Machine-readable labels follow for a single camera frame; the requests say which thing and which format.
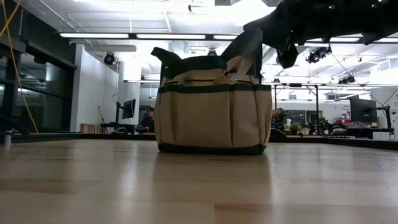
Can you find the black monitor on arm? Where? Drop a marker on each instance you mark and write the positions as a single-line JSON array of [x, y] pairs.
[[363, 110], [129, 109]]

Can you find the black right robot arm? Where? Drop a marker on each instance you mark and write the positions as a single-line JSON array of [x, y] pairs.
[[357, 18]]

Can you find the small white cylinder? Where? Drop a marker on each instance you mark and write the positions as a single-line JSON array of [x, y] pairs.
[[7, 140]]

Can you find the person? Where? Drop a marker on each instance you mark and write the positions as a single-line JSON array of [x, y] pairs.
[[277, 116], [149, 122]]

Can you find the black ceiling lamp cluster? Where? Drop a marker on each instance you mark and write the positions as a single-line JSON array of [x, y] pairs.
[[317, 56]]

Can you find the black ceiling spot lamp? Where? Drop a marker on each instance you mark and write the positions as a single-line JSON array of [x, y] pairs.
[[212, 52], [109, 59]]

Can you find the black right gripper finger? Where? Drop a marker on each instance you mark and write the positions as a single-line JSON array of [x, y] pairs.
[[287, 56]]

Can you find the beige green-trimmed gardening bag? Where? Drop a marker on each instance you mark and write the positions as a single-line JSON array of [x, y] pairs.
[[211, 121]]

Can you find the black aluminium table frame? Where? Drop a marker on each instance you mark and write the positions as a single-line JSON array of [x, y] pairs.
[[93, 136]]

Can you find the wooden crate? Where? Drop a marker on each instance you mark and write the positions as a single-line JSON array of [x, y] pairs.
[[90, 128]]

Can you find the long ceiling light tube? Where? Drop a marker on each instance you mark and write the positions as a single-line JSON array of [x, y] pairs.
[[93, 35], [342, 40], [387, 40], [171, 36], [225, 37]]

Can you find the black workstation frame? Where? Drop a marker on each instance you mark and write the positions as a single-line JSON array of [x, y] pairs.
[[317, 105]]

